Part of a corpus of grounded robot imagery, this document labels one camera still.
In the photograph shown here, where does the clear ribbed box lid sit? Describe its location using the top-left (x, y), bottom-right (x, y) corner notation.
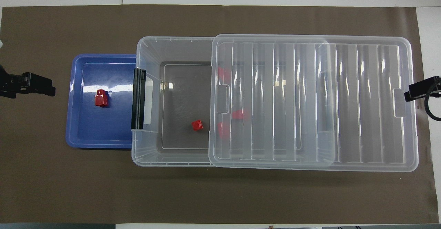
top-left (208, 34), bottom-right (419, 172)

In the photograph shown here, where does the red block with notched end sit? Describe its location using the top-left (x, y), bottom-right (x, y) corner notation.
top-left (95, 89), bottom-right (109, 107)

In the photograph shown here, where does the clear plastic storage box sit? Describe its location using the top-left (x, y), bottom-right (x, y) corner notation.
top-left (132, 36), bottom-right (337, 168)

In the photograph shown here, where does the brown paper table mat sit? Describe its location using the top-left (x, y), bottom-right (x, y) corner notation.
top-left (0, 4), bottom-right (440, 224)

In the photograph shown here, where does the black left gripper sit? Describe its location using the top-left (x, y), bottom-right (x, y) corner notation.
top-left (0, 65), bottom-right (55, 98)

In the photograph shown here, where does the black box latch handle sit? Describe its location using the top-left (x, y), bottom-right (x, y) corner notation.
top-left (131, 68), bottom-right (146, 131)

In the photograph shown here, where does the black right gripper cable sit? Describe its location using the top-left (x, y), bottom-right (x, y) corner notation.
top-left (424, 84), bottom-right (441, 121)

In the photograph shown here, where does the blue plastic tray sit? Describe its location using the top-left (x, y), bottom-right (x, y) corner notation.
top-left (65, 54), bottom-right (138, 149)

